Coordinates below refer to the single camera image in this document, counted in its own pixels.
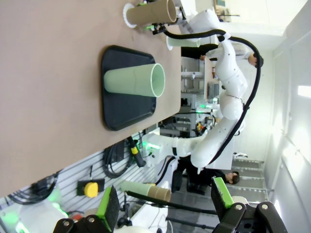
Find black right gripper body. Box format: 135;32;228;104
174;0;190;26

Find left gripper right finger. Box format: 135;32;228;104
210;176;289;233

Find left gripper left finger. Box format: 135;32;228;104
52;185;121;233

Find brown plastic cup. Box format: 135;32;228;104
127;0;178;26
148;185;172;202

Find white scalloped paper coaster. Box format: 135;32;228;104
122;2;138;29

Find pale green plastic cup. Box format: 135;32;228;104
168;38;201;50
104;63;167;99
120;180;156;196

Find person in black clothes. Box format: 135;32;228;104
176;166;241;195

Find yellow emergency stop button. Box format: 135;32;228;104
77;179;106;199

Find grey slotted aluminium panel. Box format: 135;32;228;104
55;145;156;212

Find black yellow handheld tool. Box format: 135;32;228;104
128;136;147;168

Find black plastic tray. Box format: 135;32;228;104
100;45;156;132

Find white ceiling light panel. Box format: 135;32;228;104
297;85;311;99

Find coiled black cable bundle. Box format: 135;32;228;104
103;139;134;179

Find loose black cables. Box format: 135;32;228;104
6;171;59;202

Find black right arm cable sleeve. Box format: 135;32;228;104
166;29;265;168

